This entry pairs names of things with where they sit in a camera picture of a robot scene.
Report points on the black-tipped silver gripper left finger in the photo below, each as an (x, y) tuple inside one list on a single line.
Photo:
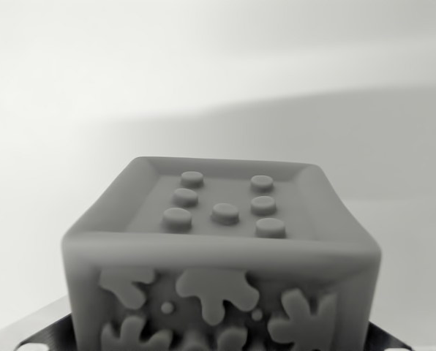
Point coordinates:
[(38, 334)]

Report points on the black-tipped silver gripper right finger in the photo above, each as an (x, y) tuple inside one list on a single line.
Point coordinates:
[(393, 336)]

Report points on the grey embossed soft cube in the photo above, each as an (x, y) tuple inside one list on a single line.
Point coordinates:
[(221, 256)]

